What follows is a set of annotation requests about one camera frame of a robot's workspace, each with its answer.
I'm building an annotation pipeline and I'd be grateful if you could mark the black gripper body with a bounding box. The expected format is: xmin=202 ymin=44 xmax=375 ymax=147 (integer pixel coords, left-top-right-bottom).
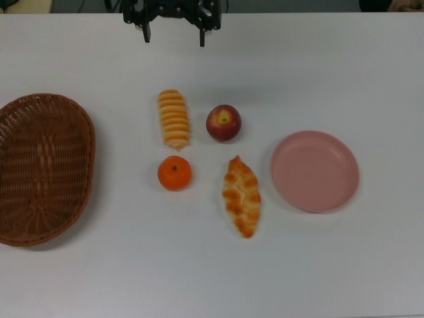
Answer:
xmin=147 ymin=0 xmax=203 ymax=21

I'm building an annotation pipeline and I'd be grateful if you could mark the striped spiral bread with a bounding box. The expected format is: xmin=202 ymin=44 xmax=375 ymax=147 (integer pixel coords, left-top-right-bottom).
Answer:
xmin=156 ymin=88 xmax=192 ymax=152

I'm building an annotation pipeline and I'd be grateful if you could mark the red apple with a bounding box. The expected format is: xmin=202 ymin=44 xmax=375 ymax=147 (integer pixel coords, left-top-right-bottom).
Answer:
xmin=205 ymin=104 xmax=242 ymax=143

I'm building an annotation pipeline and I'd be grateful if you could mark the orange tangerine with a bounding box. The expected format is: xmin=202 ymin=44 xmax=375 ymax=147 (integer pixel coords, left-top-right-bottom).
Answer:
xmin=157 ymin=154 xmax=193 ymax=192

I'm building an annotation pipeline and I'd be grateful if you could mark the braided leaf-shaped bread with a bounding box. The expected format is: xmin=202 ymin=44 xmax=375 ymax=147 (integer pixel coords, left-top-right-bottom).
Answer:
xmin=221 ymin=154 xmax=262 ymax=239

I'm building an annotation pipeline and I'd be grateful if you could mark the brown woven basket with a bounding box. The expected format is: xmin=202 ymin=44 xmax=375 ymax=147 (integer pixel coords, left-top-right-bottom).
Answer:
xmin=0 ymin=93 xmax=97 ymax=248

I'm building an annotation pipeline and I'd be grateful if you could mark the pink plate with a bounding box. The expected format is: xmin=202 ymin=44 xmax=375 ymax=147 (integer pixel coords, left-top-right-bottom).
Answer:
xmin=270 ymin=130 xmax=361 ymax=214

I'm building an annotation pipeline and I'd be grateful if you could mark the person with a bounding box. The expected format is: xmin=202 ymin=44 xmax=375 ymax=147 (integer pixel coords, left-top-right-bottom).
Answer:
xmin=358 ymin=0 xmax=424 ymax=13

